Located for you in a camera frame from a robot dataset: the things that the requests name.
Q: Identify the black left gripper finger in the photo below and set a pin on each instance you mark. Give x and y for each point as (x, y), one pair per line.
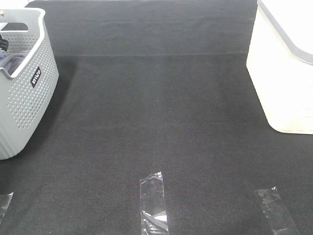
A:
(4, 44)

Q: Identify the grey microfibre towel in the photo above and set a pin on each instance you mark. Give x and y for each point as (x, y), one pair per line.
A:
(11, 62)

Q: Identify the grey perforated laundry basket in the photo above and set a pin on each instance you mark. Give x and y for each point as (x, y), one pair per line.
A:
(26, 94)

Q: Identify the clear tape strip left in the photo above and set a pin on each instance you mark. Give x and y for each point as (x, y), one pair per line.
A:
(5, 200)

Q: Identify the clear tape strip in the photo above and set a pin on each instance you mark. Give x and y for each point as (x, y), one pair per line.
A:
(152, 205)
(276, 213)
(5, 200)

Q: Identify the clear tape strip centre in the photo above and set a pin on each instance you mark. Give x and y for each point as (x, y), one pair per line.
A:
(152, 205)

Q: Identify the cream plastic storage bin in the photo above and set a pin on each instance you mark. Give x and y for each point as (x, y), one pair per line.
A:
(280, 63)

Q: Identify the clear tape strip right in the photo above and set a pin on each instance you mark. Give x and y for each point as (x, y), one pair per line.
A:
(276, 213)

